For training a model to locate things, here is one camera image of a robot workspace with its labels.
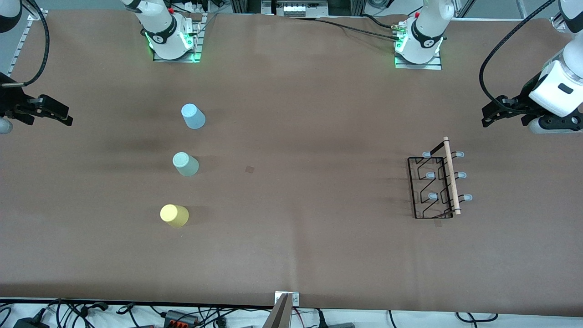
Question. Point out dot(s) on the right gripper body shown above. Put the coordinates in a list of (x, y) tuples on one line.
[(10, 101)]

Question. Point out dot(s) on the aluminium edge rail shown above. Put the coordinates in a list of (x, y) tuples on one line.
[(25, 43)]

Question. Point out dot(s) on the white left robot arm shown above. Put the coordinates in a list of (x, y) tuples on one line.
[(426, 32)]

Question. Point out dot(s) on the white socket strip on frame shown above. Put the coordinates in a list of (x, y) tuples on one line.
[(298, 8)]

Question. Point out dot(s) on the brown table cover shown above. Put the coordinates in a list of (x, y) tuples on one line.
[(291, 250)]

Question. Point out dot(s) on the metal camera bracket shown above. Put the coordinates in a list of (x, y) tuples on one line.
[(295, 299)]

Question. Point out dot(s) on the black power adapter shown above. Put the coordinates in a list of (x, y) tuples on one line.
[(29, 323)]

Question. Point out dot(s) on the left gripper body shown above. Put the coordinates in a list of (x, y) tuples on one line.
[(522, 101)]

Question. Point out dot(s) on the black orange connector box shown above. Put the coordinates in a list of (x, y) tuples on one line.
[(180, 320)]

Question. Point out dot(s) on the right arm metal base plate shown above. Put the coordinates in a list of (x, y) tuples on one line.
[(198, 45)]

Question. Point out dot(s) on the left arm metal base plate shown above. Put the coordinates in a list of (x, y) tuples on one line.
[(432, 66)]

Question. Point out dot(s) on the light blue plastic cup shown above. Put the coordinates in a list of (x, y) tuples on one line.
[(193, 117)]

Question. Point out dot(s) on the pale green plastic cup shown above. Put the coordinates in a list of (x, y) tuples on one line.
[(186, 165)]

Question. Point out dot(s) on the grey camera support beam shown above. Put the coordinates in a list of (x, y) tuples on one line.
[(278, 316)]

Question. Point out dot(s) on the yellow plastic cup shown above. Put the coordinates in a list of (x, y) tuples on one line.
[(174, 216)]

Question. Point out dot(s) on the white power strip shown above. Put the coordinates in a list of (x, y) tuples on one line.
[(198, 6)]

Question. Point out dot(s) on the aluminium corner profile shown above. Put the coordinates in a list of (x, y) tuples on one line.
[(558, 22)]

